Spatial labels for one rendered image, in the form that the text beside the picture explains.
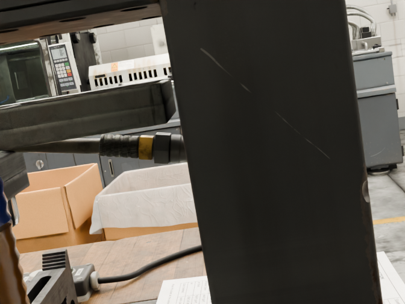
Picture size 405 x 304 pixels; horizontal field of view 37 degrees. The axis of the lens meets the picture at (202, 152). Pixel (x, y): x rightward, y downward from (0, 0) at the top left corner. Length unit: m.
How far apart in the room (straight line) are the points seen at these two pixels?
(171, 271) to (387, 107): 4.21
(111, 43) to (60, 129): 6.64
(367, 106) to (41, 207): 2.96
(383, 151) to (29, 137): 4.69
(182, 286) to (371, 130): 4.25
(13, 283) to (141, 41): 6.73
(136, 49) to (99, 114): 6.52
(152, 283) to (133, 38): 6.15
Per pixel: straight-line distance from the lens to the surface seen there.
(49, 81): 5.14
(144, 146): 0.51
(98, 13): 0.38
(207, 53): 0.36
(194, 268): 0.88
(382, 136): 5.01
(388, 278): 0.76
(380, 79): 4.96
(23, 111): 0.41
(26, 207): 2.82
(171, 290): 0.81
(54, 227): 2.80
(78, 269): 0.88
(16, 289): 0.20
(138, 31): 6.92
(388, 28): 6.98
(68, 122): 0.40
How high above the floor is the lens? 1.20
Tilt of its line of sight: 9 degrees down
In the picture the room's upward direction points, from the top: 10 degrees counter-clockwise
